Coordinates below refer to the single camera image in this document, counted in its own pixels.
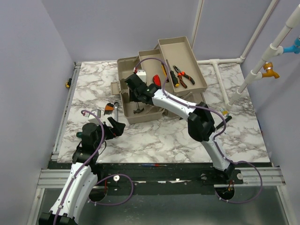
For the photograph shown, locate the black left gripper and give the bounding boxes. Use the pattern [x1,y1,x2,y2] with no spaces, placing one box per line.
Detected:
[95,117,125,149]

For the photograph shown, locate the red black handled tool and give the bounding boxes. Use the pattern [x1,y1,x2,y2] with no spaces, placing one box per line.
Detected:
[152,75,161,88]

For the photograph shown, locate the small black-handled ball hammer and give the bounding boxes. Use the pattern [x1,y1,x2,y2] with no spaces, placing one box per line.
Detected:
[133,102,144,114]

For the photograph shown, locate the yellow utility knife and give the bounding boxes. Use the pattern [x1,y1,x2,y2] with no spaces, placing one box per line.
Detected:
[161,64,167,77]

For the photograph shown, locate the yellow black handled screwdriver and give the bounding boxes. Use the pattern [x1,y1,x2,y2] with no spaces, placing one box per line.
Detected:
[166,60,180,87]

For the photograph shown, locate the translucent brown tool box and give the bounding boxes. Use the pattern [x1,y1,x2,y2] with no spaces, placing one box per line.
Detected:
[111,36,208,124]

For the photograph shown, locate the orange black needle-nose pliers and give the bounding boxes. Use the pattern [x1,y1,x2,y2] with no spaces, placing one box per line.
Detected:
[172,65,196,89]

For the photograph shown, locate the yellow black claw hammer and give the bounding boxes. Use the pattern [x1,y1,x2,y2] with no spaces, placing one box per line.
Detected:
[215,116,232,130]

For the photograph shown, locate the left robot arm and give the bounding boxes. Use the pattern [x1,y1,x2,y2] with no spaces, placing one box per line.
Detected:
[38,117,126,225]

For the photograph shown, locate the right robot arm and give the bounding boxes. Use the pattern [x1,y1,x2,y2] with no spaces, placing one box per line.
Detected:
[125,74,234,184]

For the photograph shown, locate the orange hex key set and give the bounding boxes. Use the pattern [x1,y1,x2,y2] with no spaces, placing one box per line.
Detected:
[104,103,114,115]

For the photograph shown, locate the silver ratchet combination wrench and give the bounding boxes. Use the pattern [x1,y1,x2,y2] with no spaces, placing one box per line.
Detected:
[114,101,120,122]

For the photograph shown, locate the small green screwdriver bit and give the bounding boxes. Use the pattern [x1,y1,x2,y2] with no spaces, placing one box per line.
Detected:
[76,132,82,138]

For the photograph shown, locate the yellow black screwdriver at edge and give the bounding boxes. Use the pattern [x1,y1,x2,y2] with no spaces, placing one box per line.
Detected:
[65,78,72,89]

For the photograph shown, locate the yellow brass tap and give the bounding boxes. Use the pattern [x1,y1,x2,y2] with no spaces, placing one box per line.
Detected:
[262,62,280,79]

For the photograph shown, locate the blue pipe fitting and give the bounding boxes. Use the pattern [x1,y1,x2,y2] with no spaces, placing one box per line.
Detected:
[282,36,300,54]

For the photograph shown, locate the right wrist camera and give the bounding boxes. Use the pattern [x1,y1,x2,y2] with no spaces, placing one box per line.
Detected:
[133,68,147,83]

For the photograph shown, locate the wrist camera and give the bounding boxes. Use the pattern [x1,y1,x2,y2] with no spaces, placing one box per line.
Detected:
[133,68,147,83]
[88,109,101,125]

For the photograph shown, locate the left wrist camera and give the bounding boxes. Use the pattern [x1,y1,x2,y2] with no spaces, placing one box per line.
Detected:
[88,109,101,125]

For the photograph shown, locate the black mounting rail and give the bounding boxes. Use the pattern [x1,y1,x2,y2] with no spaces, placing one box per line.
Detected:
[48,161,281,196]

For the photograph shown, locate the white pvc pipe frame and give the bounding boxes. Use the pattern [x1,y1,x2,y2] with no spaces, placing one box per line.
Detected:
[188,0,300,114]

